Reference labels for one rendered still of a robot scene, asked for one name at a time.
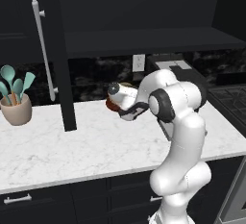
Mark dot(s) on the beige utensil pot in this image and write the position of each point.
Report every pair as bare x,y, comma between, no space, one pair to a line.
17,112

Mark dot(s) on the small teal spoon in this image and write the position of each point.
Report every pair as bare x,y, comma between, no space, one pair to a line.
17,87

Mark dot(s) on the black open wall cabinet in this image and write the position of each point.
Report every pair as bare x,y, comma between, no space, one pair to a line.
144,38

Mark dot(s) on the black cabinet door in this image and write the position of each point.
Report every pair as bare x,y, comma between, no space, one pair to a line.
230,10
65,74

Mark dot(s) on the large teal spoon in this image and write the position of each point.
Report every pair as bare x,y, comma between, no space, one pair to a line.
8,74

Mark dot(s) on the tan bowl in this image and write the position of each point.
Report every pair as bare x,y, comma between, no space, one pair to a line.
127,84

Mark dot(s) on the teal utensil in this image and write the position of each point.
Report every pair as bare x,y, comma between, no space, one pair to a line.
3,90

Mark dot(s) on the white wall outlet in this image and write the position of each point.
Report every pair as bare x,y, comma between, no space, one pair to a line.
138,62

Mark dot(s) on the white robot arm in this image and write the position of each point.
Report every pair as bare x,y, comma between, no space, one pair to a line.
184,138

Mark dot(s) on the teal spatula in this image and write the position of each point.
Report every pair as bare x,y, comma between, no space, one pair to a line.
27,80

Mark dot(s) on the black wide drawer front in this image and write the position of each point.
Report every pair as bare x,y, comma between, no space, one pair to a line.
38,205

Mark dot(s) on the black narrow base cabinet panel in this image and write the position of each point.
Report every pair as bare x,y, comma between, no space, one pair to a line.
89,202

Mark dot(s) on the black closed wall cabinet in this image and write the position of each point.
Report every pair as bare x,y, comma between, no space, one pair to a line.
19,16

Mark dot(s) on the red-brown bowl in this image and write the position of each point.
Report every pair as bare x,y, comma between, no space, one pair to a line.
111,105

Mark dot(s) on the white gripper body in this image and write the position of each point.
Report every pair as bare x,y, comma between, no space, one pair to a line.
127,116

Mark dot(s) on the black lower drawer front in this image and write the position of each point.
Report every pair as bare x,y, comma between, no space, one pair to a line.
128,216

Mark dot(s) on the black hob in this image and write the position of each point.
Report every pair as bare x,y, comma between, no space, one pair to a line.
229,103

